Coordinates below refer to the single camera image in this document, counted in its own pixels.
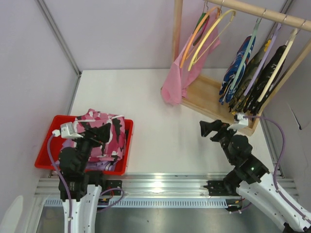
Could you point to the olive camouflage trousers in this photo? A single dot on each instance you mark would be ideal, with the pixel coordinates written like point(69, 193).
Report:
point(250, 70)

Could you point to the blue patterned trousers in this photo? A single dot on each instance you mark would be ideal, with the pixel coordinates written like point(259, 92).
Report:
point(225, 93)

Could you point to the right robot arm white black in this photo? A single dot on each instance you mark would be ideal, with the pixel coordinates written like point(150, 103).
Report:
point(251, 179)

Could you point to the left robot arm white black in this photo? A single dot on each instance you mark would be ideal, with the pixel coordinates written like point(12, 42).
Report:
point(80, 188)

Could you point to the pink camouflage trousers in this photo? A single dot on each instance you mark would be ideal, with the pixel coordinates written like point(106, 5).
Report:
point(113, 150)

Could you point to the mint green hanger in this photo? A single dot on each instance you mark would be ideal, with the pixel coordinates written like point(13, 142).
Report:
point(254, 33)

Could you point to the wooden clothes rack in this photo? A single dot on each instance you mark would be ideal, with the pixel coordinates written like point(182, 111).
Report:
point(200, 93)

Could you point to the orange hanger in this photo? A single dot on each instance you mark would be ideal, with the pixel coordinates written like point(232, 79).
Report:
point(194, 36)

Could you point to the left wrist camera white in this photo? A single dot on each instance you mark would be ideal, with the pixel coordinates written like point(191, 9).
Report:
point(67, 131)

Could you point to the cream hanger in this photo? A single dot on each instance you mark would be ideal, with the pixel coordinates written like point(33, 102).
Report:
point(279, 64)

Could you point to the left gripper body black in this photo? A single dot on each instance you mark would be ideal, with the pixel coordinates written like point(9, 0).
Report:
point(92, 135)

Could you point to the black patterned trousers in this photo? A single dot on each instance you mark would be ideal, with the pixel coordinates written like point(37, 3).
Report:
point(252, 105)

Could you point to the white slotted cable duct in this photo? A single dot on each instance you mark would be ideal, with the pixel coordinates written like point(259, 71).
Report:
point(171, 203)

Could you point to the purple hanger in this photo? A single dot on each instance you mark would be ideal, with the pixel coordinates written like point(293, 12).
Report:
point(262, 62)

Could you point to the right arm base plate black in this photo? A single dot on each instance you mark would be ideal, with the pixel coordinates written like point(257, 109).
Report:
point(220, 188)

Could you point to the plain pink garment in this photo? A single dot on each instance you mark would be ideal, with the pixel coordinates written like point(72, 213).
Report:
point(175, 86)

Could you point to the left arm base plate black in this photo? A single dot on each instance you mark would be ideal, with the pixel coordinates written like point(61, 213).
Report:
point(114, 184)

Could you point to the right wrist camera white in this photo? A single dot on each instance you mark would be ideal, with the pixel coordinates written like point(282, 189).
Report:
point(240, 122)

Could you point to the aluminium mounting rail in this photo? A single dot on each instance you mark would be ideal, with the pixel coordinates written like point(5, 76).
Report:
point(158, 185)

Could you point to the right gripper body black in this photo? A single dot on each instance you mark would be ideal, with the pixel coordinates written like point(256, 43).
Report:
point(219, 134)

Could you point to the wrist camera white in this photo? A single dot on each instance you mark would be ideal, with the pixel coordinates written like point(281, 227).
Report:
point(240, 122)
point(67, 131)

